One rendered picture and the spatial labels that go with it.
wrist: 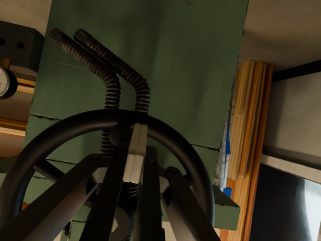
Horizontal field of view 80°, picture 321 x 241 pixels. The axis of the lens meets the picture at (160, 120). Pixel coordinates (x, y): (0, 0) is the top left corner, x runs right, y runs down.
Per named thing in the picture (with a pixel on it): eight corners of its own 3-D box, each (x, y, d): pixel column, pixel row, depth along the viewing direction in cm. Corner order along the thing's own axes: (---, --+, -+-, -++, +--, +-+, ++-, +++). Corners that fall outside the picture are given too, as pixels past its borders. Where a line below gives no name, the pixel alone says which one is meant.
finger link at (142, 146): (136, 153, 16) (145, 155, 16) (141, 123, 23) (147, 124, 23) (130, 183, 17) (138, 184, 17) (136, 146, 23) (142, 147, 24)
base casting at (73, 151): (222, 149, 47) (215, 187, 47) (175, 132, 104) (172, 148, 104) (26, 113, 41) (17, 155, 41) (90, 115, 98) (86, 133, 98)
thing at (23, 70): (34, 27, 38) (26, 68, 37) (59, 49, 50) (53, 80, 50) (-13, 16, 36) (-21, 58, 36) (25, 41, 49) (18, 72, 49)
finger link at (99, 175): (120, 188, 15) (81, 181, 15) (128, 155, 20) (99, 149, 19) (123, 172, 15) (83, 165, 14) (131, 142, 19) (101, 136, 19)
